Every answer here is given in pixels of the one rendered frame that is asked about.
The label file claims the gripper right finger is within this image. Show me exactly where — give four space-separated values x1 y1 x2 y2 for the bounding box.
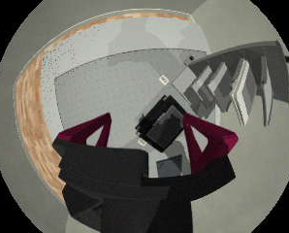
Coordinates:
182 113 239 174

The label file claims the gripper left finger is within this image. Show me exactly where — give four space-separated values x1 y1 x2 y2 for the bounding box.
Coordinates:
56 113 112 147

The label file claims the grey tower with black slots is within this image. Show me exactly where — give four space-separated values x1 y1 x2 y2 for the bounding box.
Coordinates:
171 41 289 127

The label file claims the white well plate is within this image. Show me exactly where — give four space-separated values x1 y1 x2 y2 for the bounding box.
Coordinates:
230 60 257 126

